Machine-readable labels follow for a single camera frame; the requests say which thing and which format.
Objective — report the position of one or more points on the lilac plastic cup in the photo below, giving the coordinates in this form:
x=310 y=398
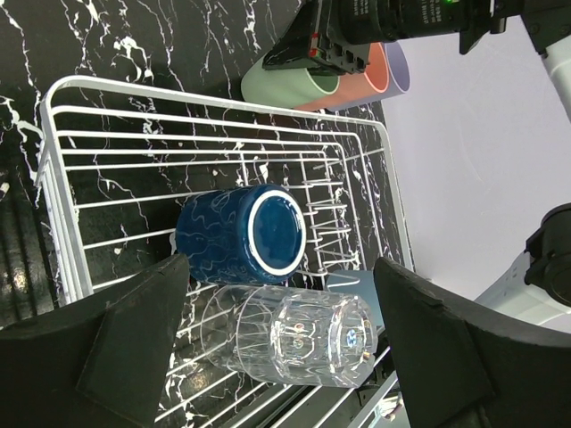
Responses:
x=399 y=78

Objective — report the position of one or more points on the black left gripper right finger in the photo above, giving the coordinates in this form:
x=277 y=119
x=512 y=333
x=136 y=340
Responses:
x=460 y=364

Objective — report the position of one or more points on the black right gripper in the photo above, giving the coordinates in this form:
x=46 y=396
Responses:
x=344 y=25

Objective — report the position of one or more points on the white wire dish rack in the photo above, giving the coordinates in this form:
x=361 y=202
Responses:
x=118 y=161

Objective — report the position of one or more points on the green plastic cup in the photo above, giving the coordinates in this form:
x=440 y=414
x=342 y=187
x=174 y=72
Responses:
x=285 y=88

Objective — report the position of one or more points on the light blue plastic cup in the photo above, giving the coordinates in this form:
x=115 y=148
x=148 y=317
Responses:
x=361 y=283

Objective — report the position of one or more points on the pink plastic cup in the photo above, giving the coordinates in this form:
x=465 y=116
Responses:
x=354 y=87

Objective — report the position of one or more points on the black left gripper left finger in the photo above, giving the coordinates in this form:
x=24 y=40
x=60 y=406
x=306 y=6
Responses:
x=98 y=362

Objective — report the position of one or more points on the clear glass tumbler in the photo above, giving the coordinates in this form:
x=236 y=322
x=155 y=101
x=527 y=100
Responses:
x=288 y=335

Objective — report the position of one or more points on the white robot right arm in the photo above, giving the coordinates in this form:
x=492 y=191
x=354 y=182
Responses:
x=481 y=140

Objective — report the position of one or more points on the dark blue ceramic mug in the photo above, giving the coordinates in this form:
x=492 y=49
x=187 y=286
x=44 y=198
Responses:
x=246 y=235

